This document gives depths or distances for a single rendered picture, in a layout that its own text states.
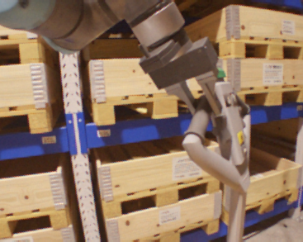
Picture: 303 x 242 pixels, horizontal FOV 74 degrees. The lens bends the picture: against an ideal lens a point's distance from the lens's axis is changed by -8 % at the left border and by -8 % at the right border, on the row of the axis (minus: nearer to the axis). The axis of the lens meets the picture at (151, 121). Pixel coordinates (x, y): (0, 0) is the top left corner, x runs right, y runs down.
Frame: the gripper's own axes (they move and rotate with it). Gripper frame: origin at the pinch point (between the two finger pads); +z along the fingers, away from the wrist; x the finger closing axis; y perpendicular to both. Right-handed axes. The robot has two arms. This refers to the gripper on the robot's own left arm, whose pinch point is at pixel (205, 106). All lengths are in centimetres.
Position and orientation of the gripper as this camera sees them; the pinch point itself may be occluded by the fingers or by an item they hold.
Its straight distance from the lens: 48.5
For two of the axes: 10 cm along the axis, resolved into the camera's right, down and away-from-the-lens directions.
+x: -7.6, 2.0, 6.2
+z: 5.3, 7.5, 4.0
